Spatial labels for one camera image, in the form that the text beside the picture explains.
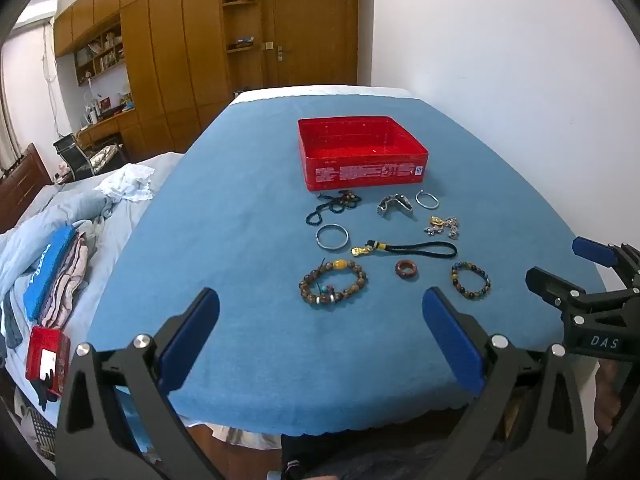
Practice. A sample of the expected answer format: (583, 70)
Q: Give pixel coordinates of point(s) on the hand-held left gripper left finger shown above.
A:
(192, 340)

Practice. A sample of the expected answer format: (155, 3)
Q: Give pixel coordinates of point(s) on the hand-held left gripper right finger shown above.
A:
(452, 340)

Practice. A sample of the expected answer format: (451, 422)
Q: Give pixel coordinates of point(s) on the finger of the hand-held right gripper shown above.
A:
(595, 251)
(550, 285)

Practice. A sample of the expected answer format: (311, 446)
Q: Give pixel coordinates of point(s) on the wide silver bangle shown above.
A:
(320, 242)

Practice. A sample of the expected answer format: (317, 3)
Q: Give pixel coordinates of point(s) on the red rectangular box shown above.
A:
(360, 152)

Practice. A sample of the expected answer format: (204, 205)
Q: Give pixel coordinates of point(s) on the person's right hand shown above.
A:
(607, 390)

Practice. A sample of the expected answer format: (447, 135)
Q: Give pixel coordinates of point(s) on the blue tablecloth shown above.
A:
(240, 240)

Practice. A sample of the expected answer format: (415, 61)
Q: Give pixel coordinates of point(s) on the gold charm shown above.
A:
(435, 221)

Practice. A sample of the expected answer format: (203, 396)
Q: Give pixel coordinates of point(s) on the pink folded clothes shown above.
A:
(67, 280)

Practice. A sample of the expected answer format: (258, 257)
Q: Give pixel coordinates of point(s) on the thin silver bangle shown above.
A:
(420, 203)

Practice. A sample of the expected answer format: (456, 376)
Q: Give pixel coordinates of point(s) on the red box with white label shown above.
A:
(45, 360)

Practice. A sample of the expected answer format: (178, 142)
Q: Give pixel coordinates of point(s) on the blue folded cloth white print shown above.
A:
(47, 272)

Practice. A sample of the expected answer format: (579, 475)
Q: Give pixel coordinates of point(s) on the crumpled white cloth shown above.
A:
(127, 182)

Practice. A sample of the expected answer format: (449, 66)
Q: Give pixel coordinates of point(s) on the light blue duvet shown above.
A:
(55, 210)

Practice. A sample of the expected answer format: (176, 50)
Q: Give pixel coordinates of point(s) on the black office chair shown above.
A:
(72, 157)

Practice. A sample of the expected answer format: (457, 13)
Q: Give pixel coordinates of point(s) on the wooden desk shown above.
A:
(107, 127)

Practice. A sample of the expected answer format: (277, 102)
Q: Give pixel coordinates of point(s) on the wooden bed headboard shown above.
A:
(22, 185)

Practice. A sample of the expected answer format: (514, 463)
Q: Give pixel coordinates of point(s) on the wooden wardrobe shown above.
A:
(165, 50)

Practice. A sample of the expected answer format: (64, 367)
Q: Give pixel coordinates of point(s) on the wooden bookshelf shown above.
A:
(100, 57)

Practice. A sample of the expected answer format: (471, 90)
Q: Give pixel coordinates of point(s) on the wooden shelf niche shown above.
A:
(242, 25)

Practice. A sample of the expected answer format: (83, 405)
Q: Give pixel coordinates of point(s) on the wooden door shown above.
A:
(310, 30)

